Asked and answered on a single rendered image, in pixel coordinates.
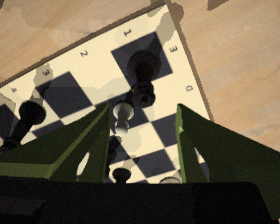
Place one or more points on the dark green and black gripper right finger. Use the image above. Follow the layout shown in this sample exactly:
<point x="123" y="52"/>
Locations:
<point x="230" y="157"/>

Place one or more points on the white pawn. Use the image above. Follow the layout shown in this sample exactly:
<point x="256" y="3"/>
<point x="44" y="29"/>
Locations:
<point x="123" y="111"/>

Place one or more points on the chessboard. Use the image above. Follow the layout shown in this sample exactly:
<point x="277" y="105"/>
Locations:
<point x="94" y="72"/>

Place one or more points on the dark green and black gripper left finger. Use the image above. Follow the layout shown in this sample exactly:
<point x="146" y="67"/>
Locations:
<point x="57" y="154"/>

